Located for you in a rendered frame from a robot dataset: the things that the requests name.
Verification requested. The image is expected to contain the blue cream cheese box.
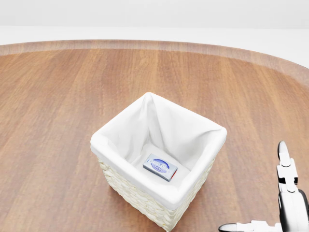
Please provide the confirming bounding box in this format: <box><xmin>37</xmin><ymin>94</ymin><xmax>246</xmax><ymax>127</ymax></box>
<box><xmin>142</xmin><ymin>153</ymin><xmax>179</xmax><ymax>183</ymax></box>

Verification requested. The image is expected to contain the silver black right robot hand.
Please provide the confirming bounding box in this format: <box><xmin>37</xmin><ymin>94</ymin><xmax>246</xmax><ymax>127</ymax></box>
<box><xmin>218</xmin><ymin>141</ymin><xmax>309</xmax><ymax>232</ymax></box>

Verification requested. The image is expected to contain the white lined woven basket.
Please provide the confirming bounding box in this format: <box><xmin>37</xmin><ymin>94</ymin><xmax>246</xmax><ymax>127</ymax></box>
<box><xmin>90</xmin><ymin>91</ymin><xmax>228</xmax><ymax>232</ymax></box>

